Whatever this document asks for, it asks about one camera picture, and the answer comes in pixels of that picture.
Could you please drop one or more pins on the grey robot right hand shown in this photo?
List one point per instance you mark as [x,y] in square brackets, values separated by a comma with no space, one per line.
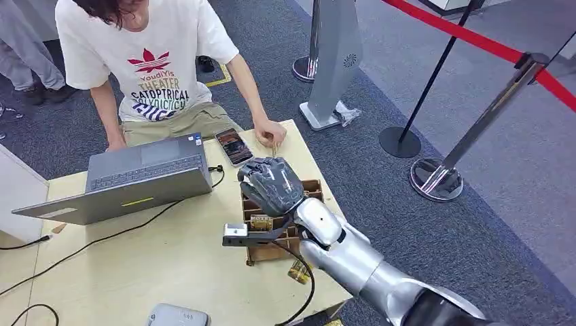
[272,186]

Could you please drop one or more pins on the person's left hand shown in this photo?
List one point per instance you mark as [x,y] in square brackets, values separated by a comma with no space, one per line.
[269,132]

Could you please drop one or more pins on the person's right hand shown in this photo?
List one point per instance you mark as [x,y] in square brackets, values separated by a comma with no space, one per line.
[116,146]

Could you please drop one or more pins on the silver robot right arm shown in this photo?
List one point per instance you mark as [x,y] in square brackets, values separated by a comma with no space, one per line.
[355,265]

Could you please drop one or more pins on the black smartphone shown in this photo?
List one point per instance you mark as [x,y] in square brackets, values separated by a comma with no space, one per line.
[234,146]

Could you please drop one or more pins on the grey laptop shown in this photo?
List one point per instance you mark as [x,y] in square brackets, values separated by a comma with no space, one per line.
[135,180]

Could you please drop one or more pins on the wooden card box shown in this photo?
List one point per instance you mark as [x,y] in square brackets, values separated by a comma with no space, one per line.
[267,252]

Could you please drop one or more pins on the chrome stanchion behind kiosk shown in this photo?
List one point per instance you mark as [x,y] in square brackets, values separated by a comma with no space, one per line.
[306,67]

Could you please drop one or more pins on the clear plastic bag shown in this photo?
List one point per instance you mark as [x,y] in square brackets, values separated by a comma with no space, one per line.
[347,113]

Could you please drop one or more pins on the seated person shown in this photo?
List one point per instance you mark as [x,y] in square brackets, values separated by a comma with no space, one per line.
[148,63]

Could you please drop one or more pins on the yellow printed card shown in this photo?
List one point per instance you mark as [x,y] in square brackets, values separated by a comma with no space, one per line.
[299,272]

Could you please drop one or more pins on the black shoe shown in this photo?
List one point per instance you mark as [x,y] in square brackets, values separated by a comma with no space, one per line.
[206,64]

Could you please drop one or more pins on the grey kiosk stand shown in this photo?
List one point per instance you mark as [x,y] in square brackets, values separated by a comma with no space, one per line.
[335,58]

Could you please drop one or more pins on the small wooden piece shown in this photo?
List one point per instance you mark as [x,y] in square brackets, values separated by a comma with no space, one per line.
[58,228]

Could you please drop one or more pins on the white cabinet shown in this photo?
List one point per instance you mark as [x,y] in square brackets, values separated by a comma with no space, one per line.
[20,193]

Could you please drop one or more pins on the metal chair base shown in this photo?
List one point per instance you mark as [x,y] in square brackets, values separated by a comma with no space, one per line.
[8,111]

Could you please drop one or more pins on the black stanchion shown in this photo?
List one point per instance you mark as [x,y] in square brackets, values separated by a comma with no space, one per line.
[400,142]

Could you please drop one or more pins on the standing person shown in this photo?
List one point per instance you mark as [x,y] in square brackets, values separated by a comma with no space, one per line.
[24,49]

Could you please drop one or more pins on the grey rounded device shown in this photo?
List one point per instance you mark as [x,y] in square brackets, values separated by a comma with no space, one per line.
[177,316]

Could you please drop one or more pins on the chrome stanchion with belt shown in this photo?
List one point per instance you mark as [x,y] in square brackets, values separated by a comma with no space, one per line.
[436,180]

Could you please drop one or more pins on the white floor unit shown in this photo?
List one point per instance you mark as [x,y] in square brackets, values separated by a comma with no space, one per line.
[445,4]

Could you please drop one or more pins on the thin black pole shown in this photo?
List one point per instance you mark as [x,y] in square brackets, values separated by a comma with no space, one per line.
[555,51]

